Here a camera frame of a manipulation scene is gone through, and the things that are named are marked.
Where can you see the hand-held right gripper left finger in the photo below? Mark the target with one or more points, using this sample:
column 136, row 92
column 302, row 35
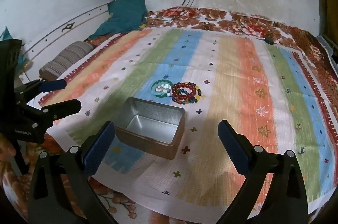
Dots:
column 99, row 150

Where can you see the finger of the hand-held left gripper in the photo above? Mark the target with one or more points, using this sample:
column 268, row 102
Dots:
column 63, row 107
column 52, row 84

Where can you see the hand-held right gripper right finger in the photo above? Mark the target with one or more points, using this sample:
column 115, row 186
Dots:
column 233, row 147

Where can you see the silver metal tin box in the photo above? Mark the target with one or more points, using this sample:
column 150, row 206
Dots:
column 137, row 110

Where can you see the green jade bangle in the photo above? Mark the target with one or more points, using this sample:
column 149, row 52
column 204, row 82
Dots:
column 153, row 86

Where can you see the person's left hand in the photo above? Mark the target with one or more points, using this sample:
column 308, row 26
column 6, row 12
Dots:
column 6, row 148

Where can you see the grey striped pillow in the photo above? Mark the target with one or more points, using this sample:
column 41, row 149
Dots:
column 68, row 57

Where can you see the striped pastel mat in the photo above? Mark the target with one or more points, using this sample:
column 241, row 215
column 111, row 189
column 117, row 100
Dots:
column 237, row 68

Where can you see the teal cloth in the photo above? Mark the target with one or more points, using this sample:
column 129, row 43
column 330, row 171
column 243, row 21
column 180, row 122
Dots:
column 126, row 12

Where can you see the small black device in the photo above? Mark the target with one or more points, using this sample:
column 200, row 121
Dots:
column 269, row 40

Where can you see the brown floral blanket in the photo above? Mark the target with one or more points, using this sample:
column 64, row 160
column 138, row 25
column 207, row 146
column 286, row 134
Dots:
column 211, row 17

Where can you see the metal wall rail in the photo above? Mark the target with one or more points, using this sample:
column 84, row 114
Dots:
column 66, row 20

